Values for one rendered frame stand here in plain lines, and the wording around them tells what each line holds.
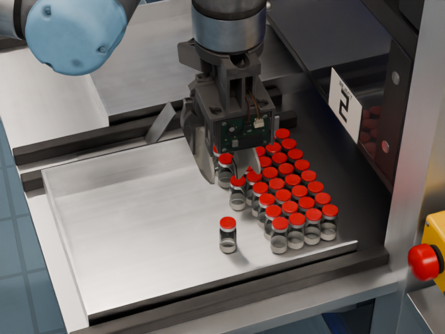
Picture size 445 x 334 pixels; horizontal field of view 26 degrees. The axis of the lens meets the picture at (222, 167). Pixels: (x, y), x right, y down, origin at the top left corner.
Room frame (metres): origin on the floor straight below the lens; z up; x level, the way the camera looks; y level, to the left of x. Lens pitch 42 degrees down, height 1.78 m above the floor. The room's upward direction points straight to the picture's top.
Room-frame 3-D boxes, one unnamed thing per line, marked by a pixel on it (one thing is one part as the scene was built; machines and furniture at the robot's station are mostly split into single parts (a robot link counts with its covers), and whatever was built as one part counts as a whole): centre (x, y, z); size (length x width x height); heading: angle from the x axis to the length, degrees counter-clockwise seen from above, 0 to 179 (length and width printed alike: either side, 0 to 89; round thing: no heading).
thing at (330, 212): (0.93, -0.11, 0.91); 0.18 x 0.02 x 0.05; 20
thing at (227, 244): (0.84, -0.01, 0.90); 0.02 x 0.02 x 0.04
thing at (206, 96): (0.81, -0.01, 1.16); 0.09 x 0.08 x 0.12; 16
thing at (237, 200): (0.91, -0.02, 0.91); 0.02 x 0.02 x 0.05
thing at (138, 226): (0.88, 0.04, 0.90); 0.34 x 0.26 x 0.04; 110
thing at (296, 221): (0.92, -0.07, 0.91); 0.18 x 0.02 x 0.05; 20
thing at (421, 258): (0.71, -0.22, 1.00); 0.04 x 0.04 x 0.04; 20
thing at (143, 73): (1.24, 0.05, 0.90); 0.34 x 0.26 x 0.04; 110
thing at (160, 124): (1.03, 0.13, 0.91); 0.14 x 0.03 x 0.06; 110
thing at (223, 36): (0.82, -0.01, 1.24); 0.08 x 0.08 x 0.05
